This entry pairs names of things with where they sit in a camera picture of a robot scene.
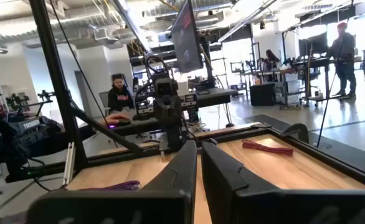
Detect person's hand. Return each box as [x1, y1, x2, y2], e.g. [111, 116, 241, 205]
[100, 113, 130, 127]

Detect background workbench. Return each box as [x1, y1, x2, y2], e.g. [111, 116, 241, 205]
[281, 57, 333, 107]

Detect person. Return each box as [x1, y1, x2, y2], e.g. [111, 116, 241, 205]
[0, 81, 108, 208]
[325, 21, 358, 100]
[262, 49, 280, 72]
[107, 73, 135, 113]

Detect thin black hanging cable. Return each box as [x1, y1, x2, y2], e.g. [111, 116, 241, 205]
[316, 0, 355, 149]

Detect black cabinet box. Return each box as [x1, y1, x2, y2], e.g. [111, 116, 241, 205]
[249, 83, 277, 107]

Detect silver aluminium bar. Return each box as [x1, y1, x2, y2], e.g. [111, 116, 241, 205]
[62, 141, 77, 186]

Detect black desk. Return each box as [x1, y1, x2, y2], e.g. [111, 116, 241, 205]
[110, 87, 239, 138]

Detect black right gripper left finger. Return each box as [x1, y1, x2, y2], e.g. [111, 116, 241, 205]
[26, 139, 198, 224]

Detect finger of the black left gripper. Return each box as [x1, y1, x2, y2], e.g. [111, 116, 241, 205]
[174, 124, 184, 152]
[166, 125, 176, 152]

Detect black computer monitor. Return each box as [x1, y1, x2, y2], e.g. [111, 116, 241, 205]
[171, 0, 204, 74]

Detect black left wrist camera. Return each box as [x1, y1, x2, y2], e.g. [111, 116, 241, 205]
[153, 77, 179, 97]

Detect pink and black braided cable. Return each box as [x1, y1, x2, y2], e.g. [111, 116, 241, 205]
[78, 180, 141, 192]

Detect black aluminium table frame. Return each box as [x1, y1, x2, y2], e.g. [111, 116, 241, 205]
[4, 0, 365, 189]

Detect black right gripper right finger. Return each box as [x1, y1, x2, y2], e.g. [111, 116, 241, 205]
[201, 142, 365, 224]

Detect black frame bracket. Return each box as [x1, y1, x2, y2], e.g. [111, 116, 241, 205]
[281, 123, 310, 144]

